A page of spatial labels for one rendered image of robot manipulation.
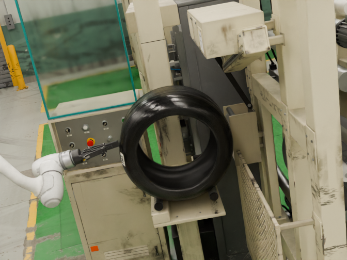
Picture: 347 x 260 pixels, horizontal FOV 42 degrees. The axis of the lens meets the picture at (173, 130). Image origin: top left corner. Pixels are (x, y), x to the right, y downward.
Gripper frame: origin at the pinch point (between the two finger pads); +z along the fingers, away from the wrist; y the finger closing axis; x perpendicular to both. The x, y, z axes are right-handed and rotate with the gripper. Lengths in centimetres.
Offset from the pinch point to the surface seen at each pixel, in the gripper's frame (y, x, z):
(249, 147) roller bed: 19, 33, 67
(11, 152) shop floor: 383, 94, -209
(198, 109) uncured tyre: -11.2, -7.4, 45.5
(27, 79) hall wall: 874, 72, -303
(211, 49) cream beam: -35, -37, 57
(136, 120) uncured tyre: -10.0, -11.0, 16.8
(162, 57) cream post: 26, -29, 37
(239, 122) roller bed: 19, 16, 65
